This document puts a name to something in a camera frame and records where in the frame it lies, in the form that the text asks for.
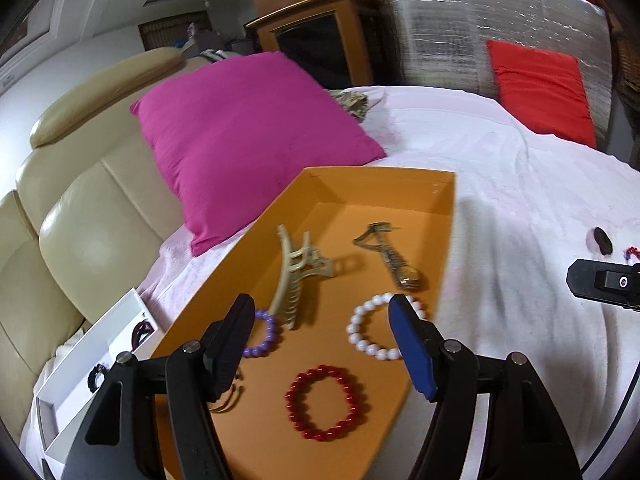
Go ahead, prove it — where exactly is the gold hair clip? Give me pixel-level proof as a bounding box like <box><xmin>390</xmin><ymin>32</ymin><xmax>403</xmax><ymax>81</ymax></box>
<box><xmin>210</xmin><ymin>370</ymin><xmax>246</xmax><ymax>415</ymax></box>

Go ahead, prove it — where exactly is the small red pillow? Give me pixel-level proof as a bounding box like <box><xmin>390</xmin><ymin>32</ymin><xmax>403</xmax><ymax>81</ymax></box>
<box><xmin>486</xmin><ymin>40</ymin><xmax>598</xmax><ymax>148</ymax></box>

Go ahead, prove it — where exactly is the black cable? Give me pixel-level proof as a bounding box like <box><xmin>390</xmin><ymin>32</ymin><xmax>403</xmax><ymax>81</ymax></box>
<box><xmin>585</xmin><ymin>374</ymin><xmax>640</xmax><ymax>477</ymax></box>

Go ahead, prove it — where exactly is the pink pillow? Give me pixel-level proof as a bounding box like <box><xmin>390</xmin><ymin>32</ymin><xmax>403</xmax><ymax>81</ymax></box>
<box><xmin>130</xmin><ymin>51</ymin><xmax>388</xmax><ymax>257</ymax></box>

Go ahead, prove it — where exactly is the small black hair clip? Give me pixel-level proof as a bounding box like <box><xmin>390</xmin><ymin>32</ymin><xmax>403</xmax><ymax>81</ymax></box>
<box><xmin>592</xmin><ymin>227</ymin><xmax>614</xmax><ymax>259</ymax></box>

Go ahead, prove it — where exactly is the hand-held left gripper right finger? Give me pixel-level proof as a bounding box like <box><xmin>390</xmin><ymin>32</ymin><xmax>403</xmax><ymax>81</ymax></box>
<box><xmin>388</xmin><ymin>293</ymin><xmax>583</xmax><ymax>480</ymax></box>

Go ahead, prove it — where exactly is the black hair tie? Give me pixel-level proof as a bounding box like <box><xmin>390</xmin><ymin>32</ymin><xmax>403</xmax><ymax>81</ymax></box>
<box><xmin>87</xmin><ymin>364</ymin><xmax>112</xmax><ymax>392</ymax></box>

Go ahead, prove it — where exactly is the silver foil insulation sheet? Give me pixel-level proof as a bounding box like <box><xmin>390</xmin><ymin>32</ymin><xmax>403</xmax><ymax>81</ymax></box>
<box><xmin>375</xmin><ymin>0</ymin><xmax>614</xmax><ymax>107</ymax></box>

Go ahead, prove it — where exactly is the red bead bracelet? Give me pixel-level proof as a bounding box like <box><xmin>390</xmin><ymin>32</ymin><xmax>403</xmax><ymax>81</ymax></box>
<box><xmin>285</xmin><ymin>366</ymin><xmax>367</xmax><ymax>443</ymax></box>

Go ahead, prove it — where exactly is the bronze hair clip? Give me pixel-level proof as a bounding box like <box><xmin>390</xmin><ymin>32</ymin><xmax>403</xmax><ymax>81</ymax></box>
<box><xmin>353</xmin><ymin>222</ymin><xmax>429</xmax><ymax>291</ymax></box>

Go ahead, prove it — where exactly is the dark hair tie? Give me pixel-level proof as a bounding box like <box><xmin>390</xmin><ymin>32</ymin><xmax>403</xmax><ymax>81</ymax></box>
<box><xmin>131</xmin><ymin>320</ymin><xmax>154</xmax><ymax>349</ymax></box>

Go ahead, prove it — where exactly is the wicker screen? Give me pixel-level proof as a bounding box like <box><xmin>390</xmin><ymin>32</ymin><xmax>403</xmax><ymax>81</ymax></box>
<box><xmin>139</xmin><ymin>14</ymin><xmax>212</xmax><ymax>52</ymax></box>

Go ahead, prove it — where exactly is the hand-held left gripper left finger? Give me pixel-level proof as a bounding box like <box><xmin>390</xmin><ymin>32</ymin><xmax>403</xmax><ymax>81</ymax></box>
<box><xmin>60</xmin><ymin>293</ymin><xmax>257</xmax><ymax>480</ymax></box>

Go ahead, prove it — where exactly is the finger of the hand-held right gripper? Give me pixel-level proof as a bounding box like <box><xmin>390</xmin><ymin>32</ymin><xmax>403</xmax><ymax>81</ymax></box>
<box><xmin>566</xmin><ymin>258</ymin><xmax>640</xmax><ymax>313</ymax></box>

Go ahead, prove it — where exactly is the beige hair claw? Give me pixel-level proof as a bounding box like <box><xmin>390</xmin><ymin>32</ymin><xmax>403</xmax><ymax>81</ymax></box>
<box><xmin>268</xmin><ymin>225</ymin><xmax>333</xmax><ymax>331</ymax></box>

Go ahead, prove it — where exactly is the orange cardboard box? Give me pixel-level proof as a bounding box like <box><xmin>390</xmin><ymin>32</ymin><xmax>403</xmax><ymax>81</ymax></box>
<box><xmin>150</xmin><ymin>166</ymin><xmax>458</xmax><ymax>480</ymax></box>

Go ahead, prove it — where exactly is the wooden cabinet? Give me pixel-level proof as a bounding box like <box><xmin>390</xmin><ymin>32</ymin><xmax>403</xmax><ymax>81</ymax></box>
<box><xmin>244</xmin><ymin>0</ymin><xmax>382</xmax><ymax>87</ymax></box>

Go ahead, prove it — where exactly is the white bead bracelet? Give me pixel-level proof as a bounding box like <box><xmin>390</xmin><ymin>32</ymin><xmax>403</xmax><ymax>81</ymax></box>
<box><xmin>346</xmin><ymin>294</ymin><xmax>429</xmax><ymax>362</ymax></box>

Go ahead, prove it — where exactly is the white open box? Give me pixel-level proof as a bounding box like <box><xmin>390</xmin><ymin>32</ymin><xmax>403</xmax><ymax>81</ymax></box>
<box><xmin>34</xmin><ymin>287</ymin><xmax>167</xmax><ymax>467</ymax></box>

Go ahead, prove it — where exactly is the cream leather headboard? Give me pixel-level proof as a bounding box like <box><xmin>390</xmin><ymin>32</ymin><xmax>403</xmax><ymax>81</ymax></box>
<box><xmin>0</xmin><ymin>47</ymin><xmax>241</xmax><ymax>446</ymax></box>

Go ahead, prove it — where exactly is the purple bead bracelet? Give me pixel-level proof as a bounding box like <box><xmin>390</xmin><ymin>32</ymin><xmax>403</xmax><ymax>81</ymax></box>
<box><xmin>241</xmin><ymin>309</ymin><xmax>279</xmax><ymax>359</ymax></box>

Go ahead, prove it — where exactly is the patterned beige cloth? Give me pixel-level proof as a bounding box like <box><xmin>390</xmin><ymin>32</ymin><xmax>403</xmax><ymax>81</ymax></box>
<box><xmin>327</xmin><ymin>87</ymin><xmax>385</xmax><ymax>122</ymax></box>

